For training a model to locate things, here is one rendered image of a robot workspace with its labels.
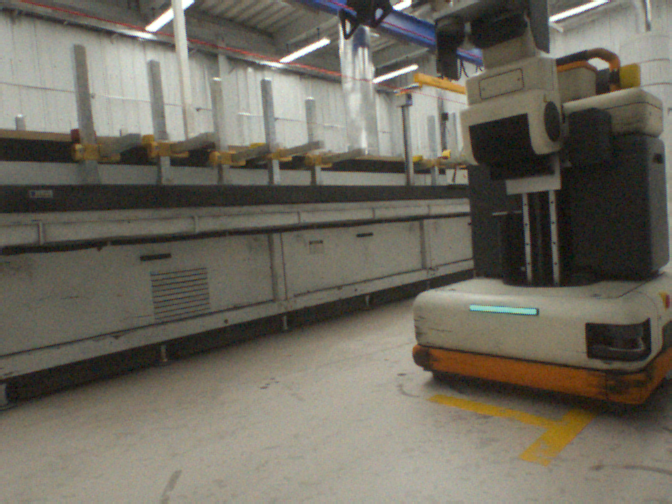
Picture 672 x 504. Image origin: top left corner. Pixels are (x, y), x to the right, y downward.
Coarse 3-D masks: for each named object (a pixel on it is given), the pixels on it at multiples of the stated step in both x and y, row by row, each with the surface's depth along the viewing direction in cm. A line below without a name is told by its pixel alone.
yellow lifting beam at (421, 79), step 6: (414, 78) 741; (420, 78) 739; (426, 78) 750; (432, 78) 762; (444, 78) 794; (420, 84) 745; (426, 84) 759; (432, 84) 763; (438, 84) 773; (444, 84) 786; (450, 84) 799; (456, 84) 812; (450, 90) 808; (456, 90) 812; (462, 90) 825
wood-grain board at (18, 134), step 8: (0, 136) 156; (8, 136) 158; (16, 136) 160; (24, 136) 161; (32, 136) 163; (40, 136) 164; (48, 136) 166; (56, 136) 168; (64, 136) 170; (104, 136) 179; (320, 152) 257; (368, 160) 287; (376, 160) 290; (384, 160) 294; (392, 160) 300; (400, 160) 306
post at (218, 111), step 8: (216, 80) 190; (216, 88) 190; (216, 96) 190; (216, 104) 190; (216, 112) 190; (224, 112) 192; (216, 120) 191; (224, 120) 192; (216, 128) 191; (224, 128) 192; (216, 136) 192; (224, 136) 192; (216, 144) 192; (224, 144) 192; (224, 168) 192; (224, 176) 192
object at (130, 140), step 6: (120, 138) 146; (126, 138) 143; (132, 138) 141; (138, 138) 142; (108, 144) 152; (114, 144) 149; (120, 144) 146; (126, 144) 143; (132, 144) 143; (138, 144) 144; (102, 150) 156; (108, 150) 153; (114, 150) 150; (120, 150) 150; (102, 156) 157; (108, 156) 158
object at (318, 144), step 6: (306, 144) 199; (312, 144) 196; (318, 144) 194; (282, 150) 209; (288, 150) 207; (294, 150) 204; (300, 150) 201; (306, 150) 199; (312, 150) 200; (282, 156) 210; (288, 156) 209; (258, 162) 222; (264, 162) 221
